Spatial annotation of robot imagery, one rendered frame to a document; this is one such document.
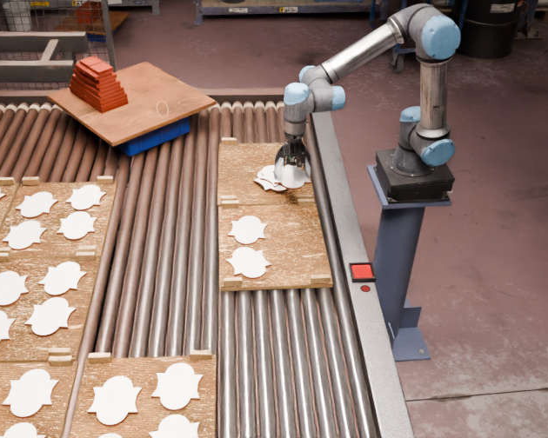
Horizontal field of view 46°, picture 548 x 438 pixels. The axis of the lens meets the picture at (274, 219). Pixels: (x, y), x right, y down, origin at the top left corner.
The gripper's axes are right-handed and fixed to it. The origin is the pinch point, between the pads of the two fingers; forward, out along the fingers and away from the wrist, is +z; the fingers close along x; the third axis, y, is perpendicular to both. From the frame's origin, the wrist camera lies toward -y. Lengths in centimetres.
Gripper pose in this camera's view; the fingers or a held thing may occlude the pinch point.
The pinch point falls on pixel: (291, 176)
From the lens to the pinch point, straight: 222.9
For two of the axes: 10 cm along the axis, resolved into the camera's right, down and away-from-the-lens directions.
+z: -0.2, 7.8, 6.3
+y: 0.5, 6.3, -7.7
